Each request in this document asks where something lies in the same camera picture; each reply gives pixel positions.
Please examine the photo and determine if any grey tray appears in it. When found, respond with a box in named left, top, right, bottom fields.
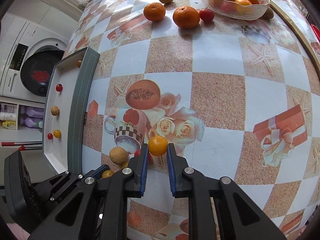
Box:
left=42, top=47, right=100, bottom=175

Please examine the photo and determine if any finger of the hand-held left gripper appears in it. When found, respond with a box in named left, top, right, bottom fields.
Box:
left=35, top=165, right=110, bottom=203

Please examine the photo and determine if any white washing machine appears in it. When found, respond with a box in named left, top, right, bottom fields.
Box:
left=0, top=21, right=72, bottom=98

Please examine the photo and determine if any clear glass bowl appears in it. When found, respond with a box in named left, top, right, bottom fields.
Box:
left=191, top=0, right=270, bottom=21

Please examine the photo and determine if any white shelf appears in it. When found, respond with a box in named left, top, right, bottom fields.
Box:
left=0, top=96, right=45, bottom=140

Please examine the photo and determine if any red handled mop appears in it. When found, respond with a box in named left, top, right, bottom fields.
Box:
left=1, top=141, right=43, bottom=151

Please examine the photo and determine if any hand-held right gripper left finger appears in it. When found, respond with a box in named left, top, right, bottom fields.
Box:
left=29, top=143, right=150, bottom=240

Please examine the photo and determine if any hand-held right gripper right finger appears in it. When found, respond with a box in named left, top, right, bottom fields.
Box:
left=167, top=143, right=287, bottom=240

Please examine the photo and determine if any red plastic basin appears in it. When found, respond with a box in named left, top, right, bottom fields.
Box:
left=310, top=24, right=320, bottom=42

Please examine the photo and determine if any purple bottle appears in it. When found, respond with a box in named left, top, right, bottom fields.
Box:
left=20, top=106, right=45, bottom=117
left=19, top=117, right=43, bottom=128

